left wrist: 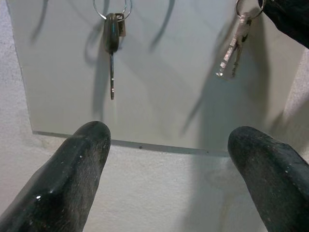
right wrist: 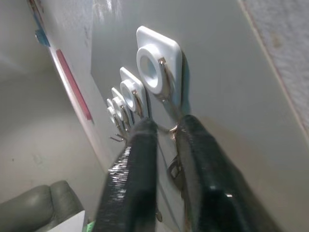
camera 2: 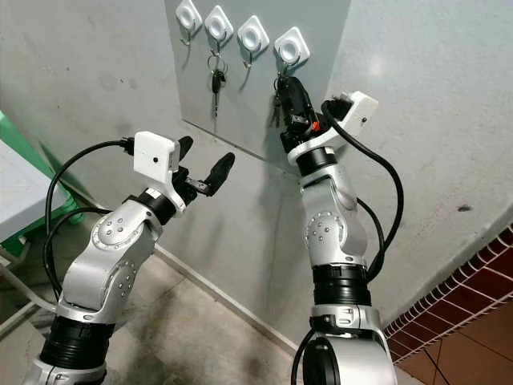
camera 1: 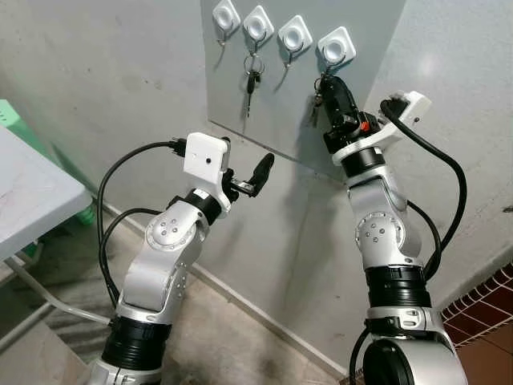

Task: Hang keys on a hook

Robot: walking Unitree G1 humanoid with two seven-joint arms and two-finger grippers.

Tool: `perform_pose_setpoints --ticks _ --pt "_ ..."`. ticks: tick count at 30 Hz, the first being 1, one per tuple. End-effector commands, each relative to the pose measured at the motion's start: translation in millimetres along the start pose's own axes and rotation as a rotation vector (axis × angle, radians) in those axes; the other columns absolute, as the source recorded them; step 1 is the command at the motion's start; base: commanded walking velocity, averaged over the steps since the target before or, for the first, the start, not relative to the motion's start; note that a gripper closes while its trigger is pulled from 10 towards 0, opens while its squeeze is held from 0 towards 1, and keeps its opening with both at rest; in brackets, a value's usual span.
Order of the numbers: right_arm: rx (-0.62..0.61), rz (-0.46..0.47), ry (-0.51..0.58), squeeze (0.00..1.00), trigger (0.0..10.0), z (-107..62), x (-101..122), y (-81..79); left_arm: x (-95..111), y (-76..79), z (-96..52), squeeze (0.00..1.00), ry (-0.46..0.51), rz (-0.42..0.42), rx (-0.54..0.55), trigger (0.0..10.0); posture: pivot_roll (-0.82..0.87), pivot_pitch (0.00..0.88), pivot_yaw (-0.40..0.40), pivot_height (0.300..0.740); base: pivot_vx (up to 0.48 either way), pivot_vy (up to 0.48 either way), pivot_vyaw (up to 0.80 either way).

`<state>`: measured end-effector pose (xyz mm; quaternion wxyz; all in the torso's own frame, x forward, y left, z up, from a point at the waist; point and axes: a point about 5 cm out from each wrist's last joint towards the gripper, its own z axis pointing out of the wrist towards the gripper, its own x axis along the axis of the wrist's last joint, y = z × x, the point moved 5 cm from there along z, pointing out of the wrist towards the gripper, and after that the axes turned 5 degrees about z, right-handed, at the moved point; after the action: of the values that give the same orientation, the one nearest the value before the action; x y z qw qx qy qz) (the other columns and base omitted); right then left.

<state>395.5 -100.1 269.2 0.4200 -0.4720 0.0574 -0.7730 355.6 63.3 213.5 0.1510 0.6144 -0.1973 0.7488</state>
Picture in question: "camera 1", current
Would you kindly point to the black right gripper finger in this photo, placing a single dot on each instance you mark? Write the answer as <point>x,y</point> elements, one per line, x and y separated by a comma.
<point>333,100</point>
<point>349,104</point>

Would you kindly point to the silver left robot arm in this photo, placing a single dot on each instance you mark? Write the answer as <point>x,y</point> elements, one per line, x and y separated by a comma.
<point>160,265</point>

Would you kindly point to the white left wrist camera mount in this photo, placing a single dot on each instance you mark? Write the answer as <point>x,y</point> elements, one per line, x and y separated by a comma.
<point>204,156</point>

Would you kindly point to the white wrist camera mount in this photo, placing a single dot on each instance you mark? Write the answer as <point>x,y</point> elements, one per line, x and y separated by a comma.
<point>413,106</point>
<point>204,156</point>

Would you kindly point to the white square wall hook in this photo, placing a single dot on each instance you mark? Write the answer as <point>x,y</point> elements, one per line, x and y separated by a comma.
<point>295,35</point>
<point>257,26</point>
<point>337,48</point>
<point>225,14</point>

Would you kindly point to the grey wall board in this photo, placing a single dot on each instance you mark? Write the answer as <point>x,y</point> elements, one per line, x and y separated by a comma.
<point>232,88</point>

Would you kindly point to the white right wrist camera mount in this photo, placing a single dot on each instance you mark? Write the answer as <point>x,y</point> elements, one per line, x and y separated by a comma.
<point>413,106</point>

